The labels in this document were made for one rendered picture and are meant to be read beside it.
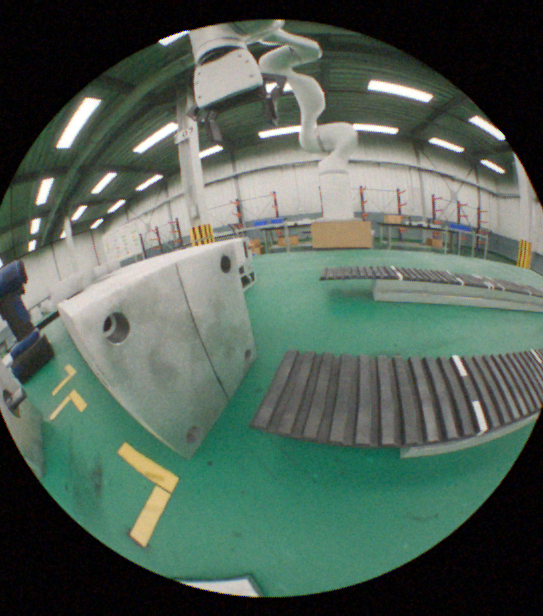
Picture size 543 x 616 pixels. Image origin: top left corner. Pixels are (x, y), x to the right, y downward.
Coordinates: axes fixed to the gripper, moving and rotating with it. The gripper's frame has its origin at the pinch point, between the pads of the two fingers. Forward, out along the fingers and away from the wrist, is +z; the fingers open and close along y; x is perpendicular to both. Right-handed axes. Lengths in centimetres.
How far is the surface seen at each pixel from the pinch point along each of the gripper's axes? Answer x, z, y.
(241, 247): -2.3, 19.6, -4.2
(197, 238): 239, 66, -211
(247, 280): -3.0, 25.6, -4.6
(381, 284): -9.0, 23.3, 16.2
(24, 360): -39, 15, -38
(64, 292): -21.9, 12.0, -37.6
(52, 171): 184, -383, -699
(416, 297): -9.7, 24.7, 21.5
